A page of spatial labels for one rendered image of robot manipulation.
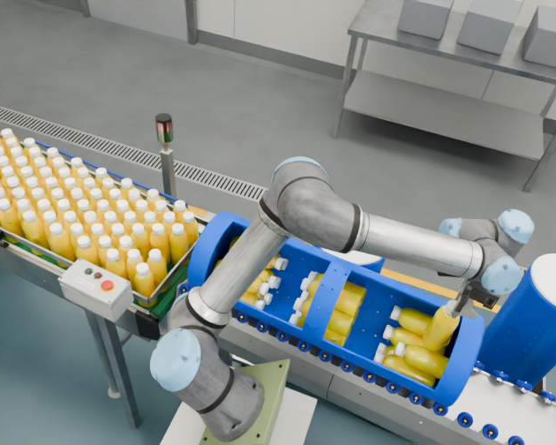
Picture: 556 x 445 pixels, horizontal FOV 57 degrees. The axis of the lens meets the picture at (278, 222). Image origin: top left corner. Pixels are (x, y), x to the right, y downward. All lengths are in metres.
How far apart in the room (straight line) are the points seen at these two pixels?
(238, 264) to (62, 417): 1.77
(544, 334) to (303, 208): 1.38
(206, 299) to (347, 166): 2.85
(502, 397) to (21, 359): 2.20
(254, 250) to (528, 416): 1.11
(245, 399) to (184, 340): 0.19
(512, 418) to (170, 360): 1.13
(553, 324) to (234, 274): 1.30
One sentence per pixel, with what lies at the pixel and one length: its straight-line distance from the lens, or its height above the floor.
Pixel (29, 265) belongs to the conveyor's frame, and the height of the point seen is 0.87.
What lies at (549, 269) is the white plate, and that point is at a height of 1.04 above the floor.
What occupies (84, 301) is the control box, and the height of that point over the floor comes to 1.04.
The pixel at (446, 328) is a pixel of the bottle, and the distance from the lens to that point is 1.48.
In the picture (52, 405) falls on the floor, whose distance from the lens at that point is 2.76.
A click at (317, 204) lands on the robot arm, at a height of 1.78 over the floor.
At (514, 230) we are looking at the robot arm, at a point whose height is 1.65.
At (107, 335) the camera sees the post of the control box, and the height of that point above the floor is 0.81.
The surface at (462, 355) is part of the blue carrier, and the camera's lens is 1.50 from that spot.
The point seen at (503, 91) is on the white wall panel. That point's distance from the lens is 4.76.
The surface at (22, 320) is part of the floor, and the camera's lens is 3.06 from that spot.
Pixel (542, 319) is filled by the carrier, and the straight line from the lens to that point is 2.07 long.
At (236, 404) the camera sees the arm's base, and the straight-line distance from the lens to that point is 1.13.
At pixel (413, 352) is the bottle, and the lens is 1.57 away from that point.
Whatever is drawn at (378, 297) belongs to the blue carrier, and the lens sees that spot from 1.74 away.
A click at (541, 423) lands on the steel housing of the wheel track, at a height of 0.93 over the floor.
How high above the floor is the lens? 2.40
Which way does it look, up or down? 46 degrees down
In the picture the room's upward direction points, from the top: 7 degrees clockwise
